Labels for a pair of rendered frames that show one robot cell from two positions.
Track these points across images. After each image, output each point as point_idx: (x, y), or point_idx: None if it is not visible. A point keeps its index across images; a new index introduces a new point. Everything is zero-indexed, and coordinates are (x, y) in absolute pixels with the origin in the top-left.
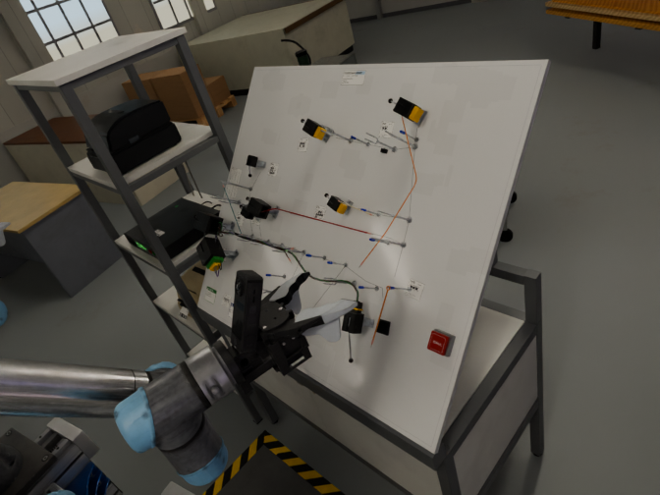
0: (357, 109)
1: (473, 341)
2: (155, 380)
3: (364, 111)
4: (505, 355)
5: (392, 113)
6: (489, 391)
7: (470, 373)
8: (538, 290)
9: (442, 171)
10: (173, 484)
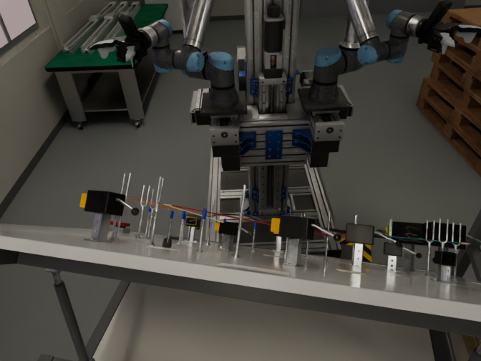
0: (230, 260)
1: (127, 344)
2: (157, 23)
3: (211, 257)
4: (98, 337)
5: (149, 248)
6: (111, 300)
7: (127, 310)
8: None
9: (84, 234)
10: (235, 128)
